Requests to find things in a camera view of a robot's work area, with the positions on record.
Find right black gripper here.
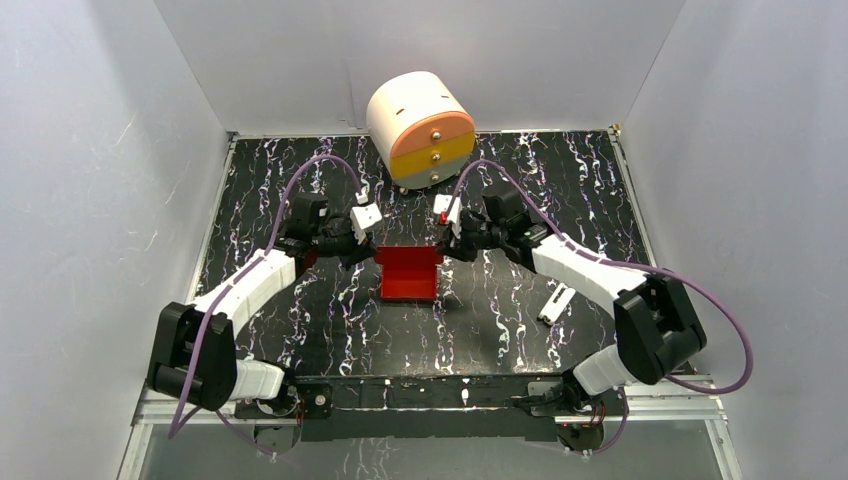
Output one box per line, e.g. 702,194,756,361
434,213,506,263

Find red paper box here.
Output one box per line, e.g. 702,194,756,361
374,246,444,302

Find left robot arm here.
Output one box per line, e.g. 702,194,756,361
146,193,383,416

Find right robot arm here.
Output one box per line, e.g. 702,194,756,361
433,185,707,414

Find small white beige case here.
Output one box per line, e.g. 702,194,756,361
537,283,576,327

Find round three-drawer cabinet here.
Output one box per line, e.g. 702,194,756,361
366,71,476,190

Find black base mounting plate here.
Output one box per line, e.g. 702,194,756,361
235,374,620,449

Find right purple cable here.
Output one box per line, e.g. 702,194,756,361
447,158,755,458

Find purple cable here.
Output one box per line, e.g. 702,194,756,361
447,158,755,458
166,153,366,458

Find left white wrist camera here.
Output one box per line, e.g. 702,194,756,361
349,188,383,244

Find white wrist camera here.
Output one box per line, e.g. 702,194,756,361
432,194,462,238
349,188,383,244

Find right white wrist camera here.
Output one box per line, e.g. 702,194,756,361
432,194,462,238

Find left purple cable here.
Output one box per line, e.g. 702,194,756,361
166,153,366,458

